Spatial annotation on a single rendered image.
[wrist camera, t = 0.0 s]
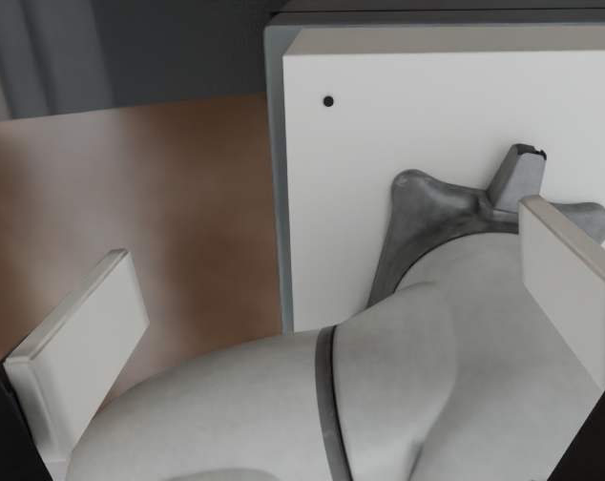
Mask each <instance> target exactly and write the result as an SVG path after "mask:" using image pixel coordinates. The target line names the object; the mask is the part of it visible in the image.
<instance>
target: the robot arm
mask: <svg viewBox="0 0 605 481"><path fill-rule="evenodd" d="M546 161H547V155H546V153H545V152H544V151H543V150H541V151H540V152H539V151H537V150H535V148H534V146H532V145H527V144H522V143H517V144H515V145H514V144H513V145H512V146H511V147H510V149H509V151H508V153H507V155H506V156H505V158H504V160H503V162H502V163H501V165H500V167H499V169H498V171H497V172H496V174H495V176H494V178H493V180H492V181H491V183H490V186H489V188H488V189H487V190H482V189H477V188H471V187H467V186H461V185H456V184H451V183H447V182H443V181H441V180H439V179H437V178H434V177H432V176H430V175H428V174H427V173H425V172H423V171H420V170H417V169H408V170H405V171H403V172H401V173H400V174H398V175H397V176H396V177H395V179H394V180H393V181H392V184H391V197H392V214H391V219H390V222H389V226H388V229H387V233H386V239H385V243H384V246H383V250H382V254H381V257H380V260H379V264H378V267H377V271H376V275H375V279H374V282H373V285H372V289H371V292H370V296H369V300H368V303H367V306H366V308H365V311H363V312H361V313H359V314H357V315H355V316H353V317H351V318H350V319H348V320H346V321H344V322H342V323H340V324H335V325H332V326H327V327H322V328H318V329H311V330H305V331H298V332H290V333H285V334H281V335H276V336H271V337H266V338H262V339H258V340H254V341H250V342H246V343H242V344H238V345H232V346H229V347H226V348H223V349H220V350H216V351H213V352H210V353H207V354H204V355H200V356H197V357H195V358H192V359H190V360H187V361H184V362H181V363H179V364H176V365H174V366H170V367H168V368H166V369H164V370H161V371H160V372H158V373H156V374H154V375H152V376H151V377H149V378H147V379H145V380H143V381H142V382H140V383H138V384H137V385H135V386H133V387H131V388H130V389H128V390H127V391H126V392H124V393H123V394H121V395H120V396H119V397H117V398H116V399H115V400H113V401H112V402H111V403H110V404H109V405H108V406H106V407H105V408H104V409H102V410H101V411H100V412H99V413H98V414H97V415H96V416H95V418H94V419H93V420H92V418H93V417H94V414H95V413H96V411H97V409H98V408H99V406H100V404H101V403H102V401H103V400H104V398H105V396H106V395H107V393H108V391H109V390H110V388H111V386H112V385H113V383H114V381H115V379H116V377H117V376H118V374H119V372H120V371H121V369H122V368H123V367H124V365H125V364H126V362H127V360H128V359H129V357H130V355H131V354H132V352H133V350H134V349H135V347H136V345H137V343H138V342H139V340H140V338H141V337H142V335H143V333H144V332H145V330H146V328H147V327H148V325H149V323H150V322H149V318H148V315H147V311H146V308H145V304H144V301H143V298H142V294H141V291H140V287H139V283H138V280H137V276H136V271H135V267H134V264H133V260H132V256H131V253H130V251H128V250H127V251H126V248H125V249H118V250H111V251H110V252H109V253H108V254H107V255H106V256H105V258H104V259H103V260H102V261H101V262H100V263H99V264H98V265H97V266H96V267H95V268H94V269H93V270H92V271H91V272H90V273H89V274H88V275H87V276H86V277H85V278H84V279H83V280H82V281H81V282H80V283H79V284H78V285H77V286H76V287H75V288H74V289H73V291H72V292H71V293H70V294H69V295H68V296H67V297H66V298H65V299H64V300H63V301H62V302H61V303H60V304H59V305H58V306H57V307H56V308H55V309H54V310H53V311H52V312H51V313H50V314H49V315H48V316H47V317H46V318H45V319H44V320H43V321H42V323H41V324H40V325H39V326H38V327H37V328H36V329H35V330H33V331H31V332H30V333H28V334H27V335H25V336H24V337H23V338H22V339H21V340H20V341H19V342H18V343H17V344H16V345H15V347H13V348H12V349H11V350H10V351H9V352H8V355H5V356H4V357H3V358H2V359H1V360H0V481H53V479H52V477H51V475H50V473H49V471H48V469H47V467H46V465H45V463H52V462H63V461H66V460H67V458H68V457H69V456H70V454H71V453H72V451H73V454H72V457H71V461H70V464H69V466H68V470H67V474H66V479H65V481H605V249H604V248H603V247H602V246H601V244H602V243H603V242H604V241H605V207H604V206H602V205H601V204H599V203H595V202H583V203H575V204H560V203H553V202H548V201H546V200H545V199H543V198H542V197H541V196H540V195H539V194H540V189H541V184H542V179H543V175H544V171H545V166H546ZM91 420H92V421H91ZM73 449H74V450H73Z"/></svg>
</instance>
